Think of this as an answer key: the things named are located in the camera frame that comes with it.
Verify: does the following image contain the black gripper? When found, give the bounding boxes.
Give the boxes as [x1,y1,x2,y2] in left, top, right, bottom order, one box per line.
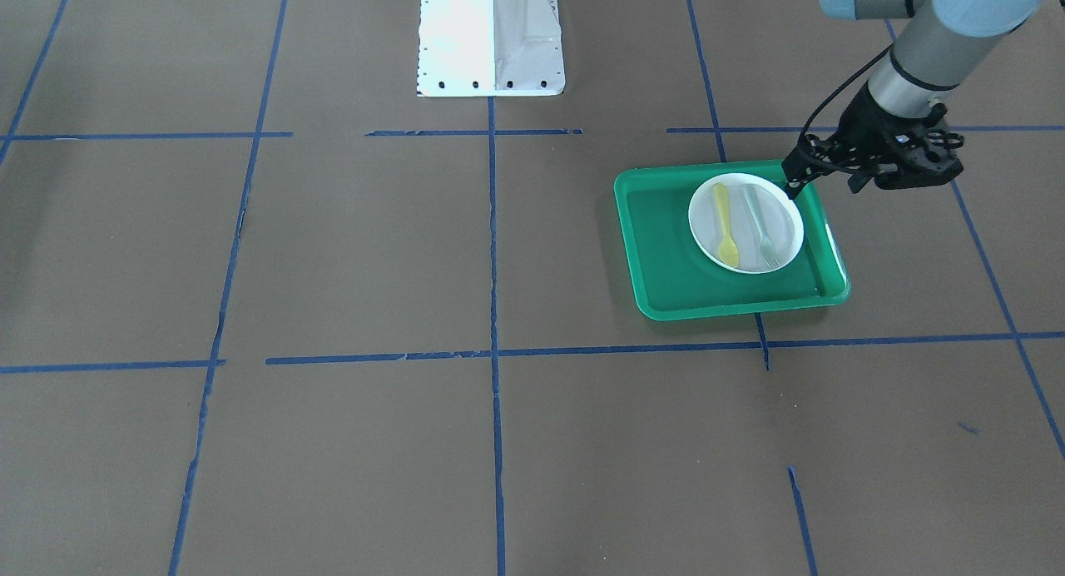
[782,86,963,201]

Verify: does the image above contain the yellow plastic spoon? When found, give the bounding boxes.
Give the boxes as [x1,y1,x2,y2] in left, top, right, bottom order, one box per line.
[712,182,741,269]

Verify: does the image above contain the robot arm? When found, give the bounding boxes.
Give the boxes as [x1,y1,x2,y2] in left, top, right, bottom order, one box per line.
[782,0,1043,198]

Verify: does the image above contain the white round plate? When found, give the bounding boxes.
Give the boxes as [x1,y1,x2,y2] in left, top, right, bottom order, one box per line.
[687,171,805,274]

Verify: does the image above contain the pale green plastic fork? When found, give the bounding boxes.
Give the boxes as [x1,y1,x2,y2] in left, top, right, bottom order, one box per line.
[743,185,780,271]

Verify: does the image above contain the green plastic tray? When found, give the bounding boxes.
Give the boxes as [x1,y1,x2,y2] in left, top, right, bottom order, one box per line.
[615,160,852,320]

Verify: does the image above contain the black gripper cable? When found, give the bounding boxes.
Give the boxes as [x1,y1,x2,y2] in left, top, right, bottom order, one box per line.
[797,43,895,161]

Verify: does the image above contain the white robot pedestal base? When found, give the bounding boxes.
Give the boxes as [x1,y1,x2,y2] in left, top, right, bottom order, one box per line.
[416,0,567,98]

